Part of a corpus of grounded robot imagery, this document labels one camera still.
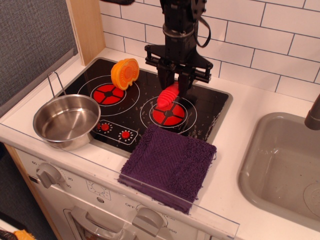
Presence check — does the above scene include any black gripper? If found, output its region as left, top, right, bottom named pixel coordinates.
left=144, top=30, right=213, bottom=97

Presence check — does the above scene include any red handled metal spoon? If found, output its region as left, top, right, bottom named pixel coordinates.
left=157, top=82, right=180, bottom=108

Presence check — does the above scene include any stainless steel pot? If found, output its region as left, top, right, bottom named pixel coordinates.
left=33, top=86, right=101, bottom=151

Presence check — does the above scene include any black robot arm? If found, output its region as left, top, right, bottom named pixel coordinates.
left=144, top=0, right=213, bottom=97

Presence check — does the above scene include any orange toy pumpkin half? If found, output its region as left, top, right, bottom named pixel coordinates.
left=110, top=58, right=140, bottom=91

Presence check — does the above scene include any black toy stove top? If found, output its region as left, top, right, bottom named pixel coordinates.
left=65, top=58, right=233, bottom=157

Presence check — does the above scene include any purple cloth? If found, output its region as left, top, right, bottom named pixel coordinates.
left=118, top=125, right=217, bottom=214

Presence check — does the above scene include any wooden side panel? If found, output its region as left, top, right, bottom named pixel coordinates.
left=66, top=0, right=106, bottom=66

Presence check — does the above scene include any grey toy sink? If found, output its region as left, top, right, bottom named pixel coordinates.
left=238, top=112, right=320, bottom=231

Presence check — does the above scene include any grey faucet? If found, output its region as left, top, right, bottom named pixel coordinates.
left=304, top=94, right=320, bottom=131

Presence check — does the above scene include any grey oven knob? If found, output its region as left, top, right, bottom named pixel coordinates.
left=132, top=207, right=164, bottom=237

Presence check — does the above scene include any grey timer knob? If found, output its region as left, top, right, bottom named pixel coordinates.
left=36, top=163, right=62, bottom=189

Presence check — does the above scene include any toy oven door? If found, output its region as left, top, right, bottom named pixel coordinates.
left=62, top=206, right=161, bottom=240

